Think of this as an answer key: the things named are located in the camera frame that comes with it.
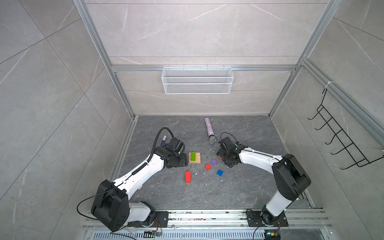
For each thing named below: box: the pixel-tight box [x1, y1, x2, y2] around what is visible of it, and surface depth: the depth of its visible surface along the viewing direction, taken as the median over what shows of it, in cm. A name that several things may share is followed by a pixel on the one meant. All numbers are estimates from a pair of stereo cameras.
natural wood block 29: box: [189, 159, 201, 164], surface depth 95 cm
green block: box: [190, 152, 196, 161], surface depth 97 cm
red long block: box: [185, 170, 192, 183], surface depth 87 cm
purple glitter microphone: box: [204, 117, 217, 144], surface depth 108 cm
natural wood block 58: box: [189, 152, 201, 159], surface depth 97 cm
